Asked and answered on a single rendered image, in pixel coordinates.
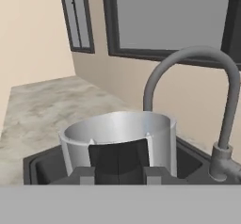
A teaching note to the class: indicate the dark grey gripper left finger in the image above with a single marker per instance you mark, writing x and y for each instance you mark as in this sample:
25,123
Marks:
82,175

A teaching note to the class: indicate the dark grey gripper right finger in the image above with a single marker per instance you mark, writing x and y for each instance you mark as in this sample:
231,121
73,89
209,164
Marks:
157,175

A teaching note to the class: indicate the silver metal jug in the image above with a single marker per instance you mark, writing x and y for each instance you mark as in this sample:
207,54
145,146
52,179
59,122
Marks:
119,140

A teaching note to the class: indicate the dark grey sink basin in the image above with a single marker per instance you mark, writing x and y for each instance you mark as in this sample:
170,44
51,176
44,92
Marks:
44,166

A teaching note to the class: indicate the grey sink faucet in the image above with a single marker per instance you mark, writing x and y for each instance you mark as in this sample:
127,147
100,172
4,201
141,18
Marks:
226,115

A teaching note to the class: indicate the narrow dark-framed window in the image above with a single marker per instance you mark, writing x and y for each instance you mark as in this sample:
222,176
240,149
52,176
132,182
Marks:
77,17

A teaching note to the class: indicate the large dark-framed window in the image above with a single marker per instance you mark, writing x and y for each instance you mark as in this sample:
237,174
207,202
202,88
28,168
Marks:
169,17

